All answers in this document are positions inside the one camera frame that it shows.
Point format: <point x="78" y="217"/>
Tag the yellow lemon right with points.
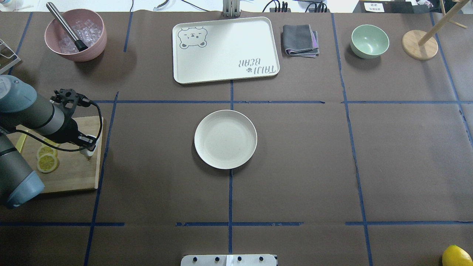
<point x="453" y="255"/>

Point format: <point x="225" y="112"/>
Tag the black box white label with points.
<point x="384" y="6"/>

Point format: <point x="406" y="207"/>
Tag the white wire cup rack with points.
<point x="8" y="58"/>

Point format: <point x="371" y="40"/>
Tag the pink bowl with ice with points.
<point x="89" y="39"/>

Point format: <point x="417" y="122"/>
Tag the mint green bowl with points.
<point x="369" y="41"/>

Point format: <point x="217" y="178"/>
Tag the wooden mug stand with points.
<point x="423" y="45"/>

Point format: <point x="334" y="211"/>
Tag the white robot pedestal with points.
<point x="230" y="260"/>

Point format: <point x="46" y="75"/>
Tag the yellow plastic knife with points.
<point x="20" y="142"/>

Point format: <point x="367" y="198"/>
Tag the bamboo cutting board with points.
<point x="75" y="172"/>

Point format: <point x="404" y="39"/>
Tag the folded grey cloth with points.
<point x="300" y="40"/>

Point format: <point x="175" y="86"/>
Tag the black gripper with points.
<point x="70" y="129"/>

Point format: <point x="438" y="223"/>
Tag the white bun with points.
<point x="88" y="152"/>

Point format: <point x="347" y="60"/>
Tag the lemon slice middle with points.
<point x="43" y="150"/>

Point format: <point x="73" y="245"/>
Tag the white round plate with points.
<point x="225" y="139"/>

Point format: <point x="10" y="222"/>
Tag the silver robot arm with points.
<point x="25" y="113"/>

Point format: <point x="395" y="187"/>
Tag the cream bear tray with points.
<point x="221" y="50"/>

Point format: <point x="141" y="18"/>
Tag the aluminium frame post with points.
<point x="231" y="8"/>

